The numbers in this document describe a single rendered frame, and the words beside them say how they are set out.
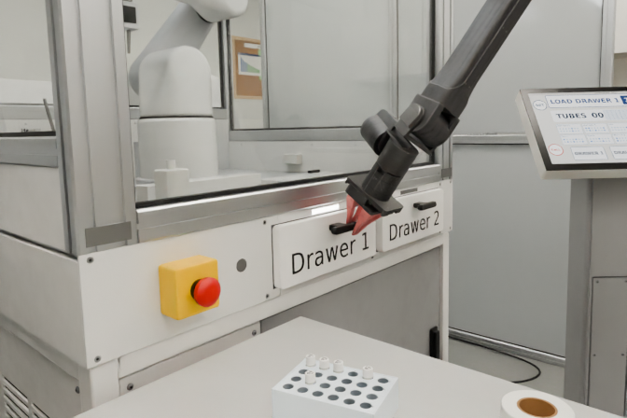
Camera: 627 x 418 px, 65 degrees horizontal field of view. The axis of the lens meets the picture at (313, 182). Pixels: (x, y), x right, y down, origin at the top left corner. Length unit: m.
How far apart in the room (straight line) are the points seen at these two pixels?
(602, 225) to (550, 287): 0.84
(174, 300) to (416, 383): 0.34
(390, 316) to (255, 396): 0.62
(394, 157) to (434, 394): 0.38
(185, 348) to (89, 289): 0.19
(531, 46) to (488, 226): 0.85
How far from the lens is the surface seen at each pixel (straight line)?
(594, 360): 1.86
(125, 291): 0.71
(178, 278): 0.69
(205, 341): 0.81
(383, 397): 0.59
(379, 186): 0.88
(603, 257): 1.76
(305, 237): 0.89
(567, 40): 2.42
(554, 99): 1.70
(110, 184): 0.68
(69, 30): 0.67
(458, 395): 0.69
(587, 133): 1.64
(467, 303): 2.69
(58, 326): 0.77
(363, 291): 1.12
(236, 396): 0.68
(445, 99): 0.85
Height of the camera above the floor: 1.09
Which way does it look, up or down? 6 degrees down
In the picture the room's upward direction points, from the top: 1 degrees counter-clockwise
